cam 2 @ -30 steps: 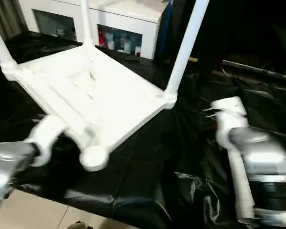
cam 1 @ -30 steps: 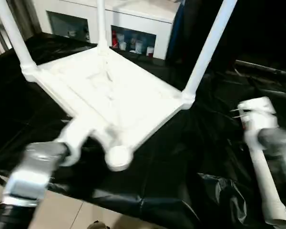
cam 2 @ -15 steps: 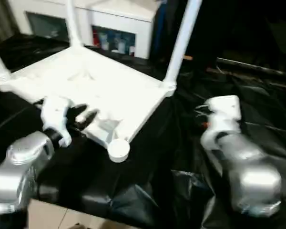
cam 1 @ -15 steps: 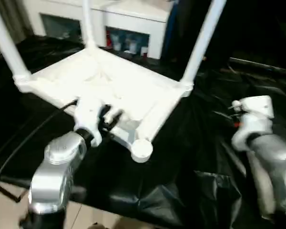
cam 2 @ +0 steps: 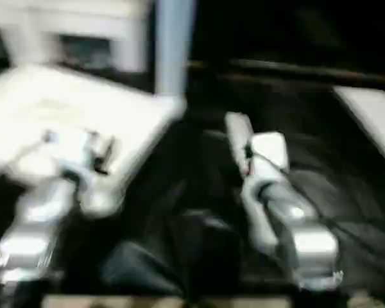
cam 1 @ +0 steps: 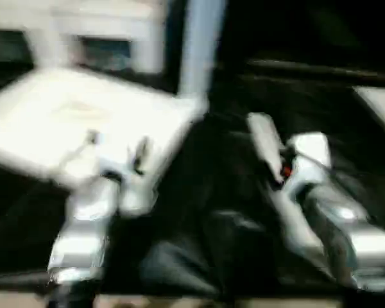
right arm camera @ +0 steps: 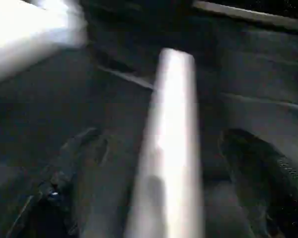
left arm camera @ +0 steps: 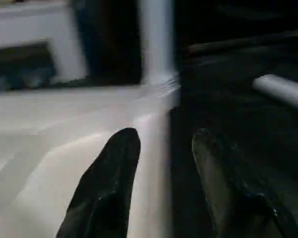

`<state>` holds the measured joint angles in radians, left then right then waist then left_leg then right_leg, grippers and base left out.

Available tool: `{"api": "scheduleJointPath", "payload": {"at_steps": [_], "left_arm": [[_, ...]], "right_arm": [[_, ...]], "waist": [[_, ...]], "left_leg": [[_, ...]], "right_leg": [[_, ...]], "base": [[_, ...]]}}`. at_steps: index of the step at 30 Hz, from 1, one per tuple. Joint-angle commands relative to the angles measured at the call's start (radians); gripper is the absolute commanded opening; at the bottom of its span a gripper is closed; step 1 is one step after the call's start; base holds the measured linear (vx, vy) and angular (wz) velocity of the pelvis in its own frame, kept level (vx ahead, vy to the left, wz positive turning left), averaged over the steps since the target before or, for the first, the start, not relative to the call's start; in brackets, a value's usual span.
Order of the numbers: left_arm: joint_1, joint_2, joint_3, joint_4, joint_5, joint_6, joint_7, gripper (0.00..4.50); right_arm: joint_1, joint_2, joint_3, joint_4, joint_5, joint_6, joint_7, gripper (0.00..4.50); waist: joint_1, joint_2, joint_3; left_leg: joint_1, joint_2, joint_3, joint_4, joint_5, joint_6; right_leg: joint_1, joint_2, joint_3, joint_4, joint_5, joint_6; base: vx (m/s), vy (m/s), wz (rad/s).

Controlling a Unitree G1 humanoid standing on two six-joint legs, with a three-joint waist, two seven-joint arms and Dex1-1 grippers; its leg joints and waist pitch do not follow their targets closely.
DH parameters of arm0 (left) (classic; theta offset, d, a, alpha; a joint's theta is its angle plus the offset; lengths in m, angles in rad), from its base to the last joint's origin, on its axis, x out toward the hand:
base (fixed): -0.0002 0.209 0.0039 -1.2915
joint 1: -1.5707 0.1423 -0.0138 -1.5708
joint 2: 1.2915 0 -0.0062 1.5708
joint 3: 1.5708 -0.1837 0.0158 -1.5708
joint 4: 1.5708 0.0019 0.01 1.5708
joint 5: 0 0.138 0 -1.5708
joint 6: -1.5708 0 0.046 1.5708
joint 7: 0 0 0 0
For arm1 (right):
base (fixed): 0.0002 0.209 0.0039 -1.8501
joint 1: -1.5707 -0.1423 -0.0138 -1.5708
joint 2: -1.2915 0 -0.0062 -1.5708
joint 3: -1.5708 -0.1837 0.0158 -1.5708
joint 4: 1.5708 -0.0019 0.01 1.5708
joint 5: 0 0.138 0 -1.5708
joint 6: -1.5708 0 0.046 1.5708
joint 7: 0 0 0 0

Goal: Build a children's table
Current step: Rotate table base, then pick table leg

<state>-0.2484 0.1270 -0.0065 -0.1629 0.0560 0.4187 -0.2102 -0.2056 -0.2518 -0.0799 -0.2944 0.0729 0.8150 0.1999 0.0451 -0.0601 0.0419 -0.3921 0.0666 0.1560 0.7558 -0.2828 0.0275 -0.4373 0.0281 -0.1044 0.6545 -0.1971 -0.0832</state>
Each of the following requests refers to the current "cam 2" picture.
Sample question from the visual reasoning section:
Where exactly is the black table mat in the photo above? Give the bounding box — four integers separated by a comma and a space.
0, 60, 385, 296

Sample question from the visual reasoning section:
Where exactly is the white flat board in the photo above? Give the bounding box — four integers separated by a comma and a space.
332, 85, 385, 176

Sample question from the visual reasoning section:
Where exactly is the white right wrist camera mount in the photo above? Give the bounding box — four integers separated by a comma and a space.
248, 130, 291, 193

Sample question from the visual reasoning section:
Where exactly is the white plastic table top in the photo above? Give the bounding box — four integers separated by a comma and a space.
0, 63, 187, 216

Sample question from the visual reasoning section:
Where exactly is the long dark metal rod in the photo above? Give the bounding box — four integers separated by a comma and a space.
227, 58, 385, 87

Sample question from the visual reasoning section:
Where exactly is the white cabinet with glass doors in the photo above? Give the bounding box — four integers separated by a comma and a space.
0, 0, 157, 76

